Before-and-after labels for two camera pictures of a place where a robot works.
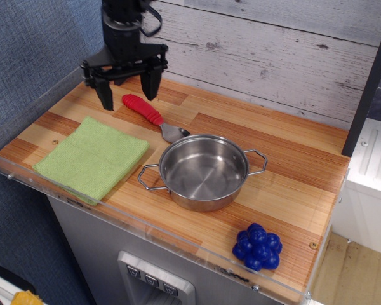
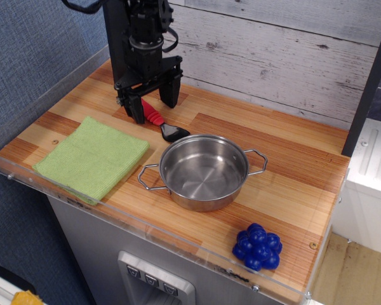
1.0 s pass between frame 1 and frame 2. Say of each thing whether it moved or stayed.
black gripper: moved
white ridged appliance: stayed
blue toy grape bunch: stayed
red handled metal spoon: stayed
